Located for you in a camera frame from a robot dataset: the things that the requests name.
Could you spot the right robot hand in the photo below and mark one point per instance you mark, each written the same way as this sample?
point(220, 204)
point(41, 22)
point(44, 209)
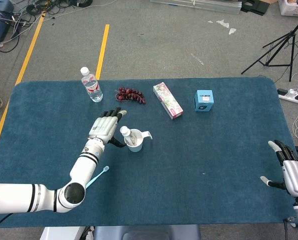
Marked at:
point(296, 177)

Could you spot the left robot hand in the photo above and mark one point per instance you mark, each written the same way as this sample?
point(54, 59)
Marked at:
point(102, 127)

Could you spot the floral toothpaste tube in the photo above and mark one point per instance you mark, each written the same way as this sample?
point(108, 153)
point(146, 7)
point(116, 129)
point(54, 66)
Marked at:
point(125, 130)

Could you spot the light blue toothbrush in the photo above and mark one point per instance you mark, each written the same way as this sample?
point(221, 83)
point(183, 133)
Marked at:
point(98, 176)

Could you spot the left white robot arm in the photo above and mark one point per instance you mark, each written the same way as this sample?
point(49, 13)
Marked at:
point(84, 165)

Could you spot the pink floral long box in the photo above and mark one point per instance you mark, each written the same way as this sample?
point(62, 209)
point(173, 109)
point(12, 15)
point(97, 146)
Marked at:
point(167, 100)

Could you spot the clear water bottle red label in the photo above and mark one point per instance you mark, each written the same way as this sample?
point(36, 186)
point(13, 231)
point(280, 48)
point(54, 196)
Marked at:
point(93, 90)

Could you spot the bunch of red grapes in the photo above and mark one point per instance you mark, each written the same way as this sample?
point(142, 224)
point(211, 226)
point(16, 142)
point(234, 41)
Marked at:
point(130, 95)

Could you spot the white power strip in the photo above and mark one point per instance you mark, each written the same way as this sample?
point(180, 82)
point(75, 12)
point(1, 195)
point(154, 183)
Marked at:
point(287, 95)

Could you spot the blue felt table mat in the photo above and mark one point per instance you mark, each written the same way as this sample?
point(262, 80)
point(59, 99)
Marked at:
point(188, 150)

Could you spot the blue speaker box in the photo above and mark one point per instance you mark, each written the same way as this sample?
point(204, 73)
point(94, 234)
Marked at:
point(203, 100)

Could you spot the black tripod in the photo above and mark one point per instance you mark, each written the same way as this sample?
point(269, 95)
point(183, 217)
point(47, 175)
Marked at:
point(292, 35)

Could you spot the white paper scrap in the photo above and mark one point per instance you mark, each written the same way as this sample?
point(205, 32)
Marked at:
point(232, 31)
point(223, 23)

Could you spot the white plastic basket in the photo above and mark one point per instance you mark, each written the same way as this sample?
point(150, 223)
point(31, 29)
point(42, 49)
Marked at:
point(288, 10)

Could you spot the black flat plates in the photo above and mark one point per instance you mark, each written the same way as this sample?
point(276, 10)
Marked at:
point(258, 7)

